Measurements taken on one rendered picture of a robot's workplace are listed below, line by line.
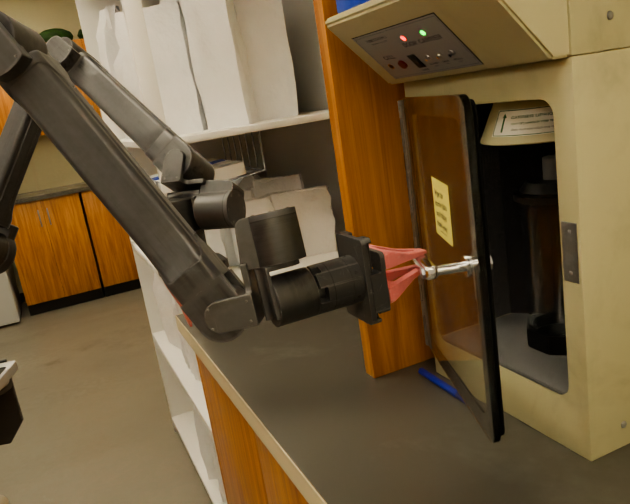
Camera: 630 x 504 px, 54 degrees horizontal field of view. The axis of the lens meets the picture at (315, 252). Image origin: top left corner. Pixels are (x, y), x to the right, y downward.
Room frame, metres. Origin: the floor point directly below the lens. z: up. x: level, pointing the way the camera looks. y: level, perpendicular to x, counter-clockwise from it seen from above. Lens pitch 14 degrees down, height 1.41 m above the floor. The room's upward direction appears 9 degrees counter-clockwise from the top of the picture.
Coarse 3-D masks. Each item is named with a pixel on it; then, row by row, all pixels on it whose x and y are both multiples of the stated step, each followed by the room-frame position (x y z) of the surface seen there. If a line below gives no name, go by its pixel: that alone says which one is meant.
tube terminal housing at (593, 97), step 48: (576, 0) 0.65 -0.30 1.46; (624, 0) 0.68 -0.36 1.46; (576, 48) 0.65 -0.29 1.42; (624, 48) 0.68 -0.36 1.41; (480, 96) 0.78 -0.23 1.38; (528, 96) 0.71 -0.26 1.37; (576, 96) 0.65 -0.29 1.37; (624, 96) 0.68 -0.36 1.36; (576, 144) 0.65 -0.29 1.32; (624, 144) 0.67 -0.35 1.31; (576, 192) 0.65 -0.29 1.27; (624, 192) 0.67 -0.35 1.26; (624, 240) 0.67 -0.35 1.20; (576, 288) 0.66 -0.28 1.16; (624, 288) 0.67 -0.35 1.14; (576, 336) 0.66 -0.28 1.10; (624, 336) 0.67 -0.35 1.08; (528, 384) 0.74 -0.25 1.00; (576, 384) 0.66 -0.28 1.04; (624, 384) 0.67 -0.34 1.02; (576, 432) 0.67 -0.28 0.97; (624, 432) 0.67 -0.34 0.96
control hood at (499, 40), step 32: (384, 0) 0.75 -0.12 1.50; (416, 0) 0.70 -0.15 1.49; (448, 0) 0.67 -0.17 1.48; (480, 0) 0.63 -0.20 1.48; (512, 0) 0.62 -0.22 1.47; (544, 0) 0.64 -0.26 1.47; (352, 32) 0.86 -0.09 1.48; (480, 32) 0.68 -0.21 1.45; (512, 32) 0.64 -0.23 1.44; (544, 32) 0.64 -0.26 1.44; (512, 64) 0.69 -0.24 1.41
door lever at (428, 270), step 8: (424, 256) 0.71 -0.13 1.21; (464, 256) 0.67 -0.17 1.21; (416, 264) 0.70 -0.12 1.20; (424, 264) 0.68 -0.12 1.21; (432, 264) 0.67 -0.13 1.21; (448, 264) 0.67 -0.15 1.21; (456, 264) 0.67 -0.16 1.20; (464, 264) 0.67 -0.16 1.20; (424, 272) 0.67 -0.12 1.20; (432, 272) 0.66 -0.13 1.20; (440, 272) 0.67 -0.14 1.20; (448, 272) 0.67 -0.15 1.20; (456, 272) 0.67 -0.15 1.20; (464, 272) 0.67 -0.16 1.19
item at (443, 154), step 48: (432, 96) 0.75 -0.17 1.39; (432, 144) 0.77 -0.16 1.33; (432, 192) 0.80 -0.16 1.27; (432, 240) 0.83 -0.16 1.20; (480, 240) 0.63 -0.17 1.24; (432, 288) 0.86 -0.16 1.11; (480, 288) 0.63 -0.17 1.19; (432, 336) 0.90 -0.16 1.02; (480, 336) 0.64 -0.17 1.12; (480, 384) 0.66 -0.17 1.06
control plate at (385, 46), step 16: (432, 16) 0.71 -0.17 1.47; (384, 32) 0.81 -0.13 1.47; (400, 32) 0.78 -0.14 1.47; (416, 32) 0.76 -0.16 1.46; (432, 32) 0.74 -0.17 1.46; (448, 32) 0.72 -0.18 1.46; (368, 48) 0.87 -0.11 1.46; (384, 48) 0.84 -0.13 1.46; (400, 48) 0.82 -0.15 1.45; (416, 48) 0.79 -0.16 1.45; (432, 48) 0.77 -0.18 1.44; (448, 48) 0.74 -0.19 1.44; (464, 48) 0.72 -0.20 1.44; (384, 64) 0.88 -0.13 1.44; (432, 64) 0.80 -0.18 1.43; (448, 64) 0.77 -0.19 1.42; (464, 64) 0.75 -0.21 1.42; (480, 64) 0.73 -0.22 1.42
